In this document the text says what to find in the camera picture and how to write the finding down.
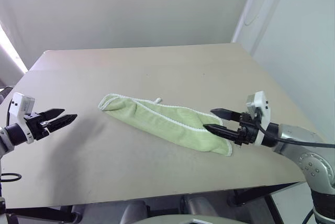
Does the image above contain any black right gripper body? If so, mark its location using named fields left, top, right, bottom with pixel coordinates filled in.
left=236, top=112, right=259, bottom=147

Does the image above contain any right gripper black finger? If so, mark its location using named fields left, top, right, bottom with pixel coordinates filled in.
left=210, top=108, right=243, bottom=122
left=202, top=124, right=240, bottom=141

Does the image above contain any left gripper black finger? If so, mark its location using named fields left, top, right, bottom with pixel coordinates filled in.
left=46, top=114, right=79, bottom=133
left=37, top=108, right=65, bottom=121

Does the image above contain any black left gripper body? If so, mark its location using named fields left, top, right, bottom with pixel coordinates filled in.
left=24, top=112, right=51, bottom=141

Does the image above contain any green towel with white trim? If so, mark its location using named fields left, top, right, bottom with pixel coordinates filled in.
left=97, top=93, right=233, bottom=157

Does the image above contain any grey rounded shape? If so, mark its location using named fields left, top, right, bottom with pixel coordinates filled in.
left=122, top=199, right=148, bottom=224
left=182, top=193, right=218, bottom=217

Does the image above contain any silver robot torso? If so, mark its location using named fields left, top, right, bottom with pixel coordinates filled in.
left=136, top=213, right=238, bottom=224

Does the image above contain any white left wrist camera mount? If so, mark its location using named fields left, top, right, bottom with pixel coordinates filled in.
left=7, top=92, right=36, bottom=144

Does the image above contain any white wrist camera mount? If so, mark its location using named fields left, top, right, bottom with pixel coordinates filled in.
left=245, top=91, right=272, bottom=147
left=7, top=92, right=36, bottom=144

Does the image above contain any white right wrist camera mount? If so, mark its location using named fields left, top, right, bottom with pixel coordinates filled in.
left=245, top=91, right=272, bottom=147

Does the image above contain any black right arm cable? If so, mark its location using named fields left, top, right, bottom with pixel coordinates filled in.
left=252, top=114, right=335, bottom=148

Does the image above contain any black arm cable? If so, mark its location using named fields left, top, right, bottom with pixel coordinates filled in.
left=0, top=173, right=22, bottom=183
left=252, top=114, right=335, bottom=148

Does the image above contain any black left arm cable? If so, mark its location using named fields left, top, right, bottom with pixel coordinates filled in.
left=0, top=173, right=22, bottom=183

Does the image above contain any black table frame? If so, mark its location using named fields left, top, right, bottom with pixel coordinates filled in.
left=5, top=181, right=308, bottom=224

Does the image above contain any thin white wall cord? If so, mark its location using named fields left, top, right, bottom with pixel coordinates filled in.
left=243, top=0, right=264, bottom=27

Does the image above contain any thin black cable loop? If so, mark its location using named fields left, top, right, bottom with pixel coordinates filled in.
left=303, top=207, right=316, bottom=224

